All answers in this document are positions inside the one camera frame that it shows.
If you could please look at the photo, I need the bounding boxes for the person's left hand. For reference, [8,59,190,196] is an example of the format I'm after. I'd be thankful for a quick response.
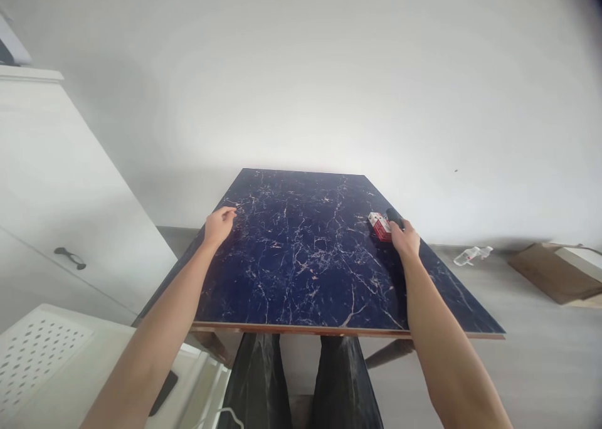
[203,207,238,250]

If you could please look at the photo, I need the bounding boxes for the person's right hand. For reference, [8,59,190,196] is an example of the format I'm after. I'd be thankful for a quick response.
[389,219,421,259]

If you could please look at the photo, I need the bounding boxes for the red and white box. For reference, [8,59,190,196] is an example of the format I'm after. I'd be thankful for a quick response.
[367,211,393,243]

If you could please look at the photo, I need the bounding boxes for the clear plastic bottle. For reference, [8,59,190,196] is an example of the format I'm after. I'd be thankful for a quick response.
[453,246,494,267]

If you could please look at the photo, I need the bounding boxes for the dark blue marble table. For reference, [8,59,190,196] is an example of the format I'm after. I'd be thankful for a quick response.
[133,167,507,370]

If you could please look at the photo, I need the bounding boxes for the brown cardboard box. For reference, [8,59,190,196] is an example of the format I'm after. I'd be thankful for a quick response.
[507,242,602,305]

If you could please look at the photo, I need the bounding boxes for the white cabinet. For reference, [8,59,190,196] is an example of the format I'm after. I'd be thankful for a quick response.
[0,10,179,332]

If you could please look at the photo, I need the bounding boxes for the person's legs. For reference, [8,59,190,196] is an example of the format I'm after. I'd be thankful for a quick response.
[221,333,384,429]

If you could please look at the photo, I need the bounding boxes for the black phone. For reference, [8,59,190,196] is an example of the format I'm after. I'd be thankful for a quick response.
[147,370,179,418]

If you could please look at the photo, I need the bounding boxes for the white perforated plastic stool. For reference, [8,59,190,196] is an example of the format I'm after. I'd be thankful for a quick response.
[0,303,232,429]

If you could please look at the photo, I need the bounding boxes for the white cable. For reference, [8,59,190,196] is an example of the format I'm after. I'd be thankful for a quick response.
[212,406,243,429]

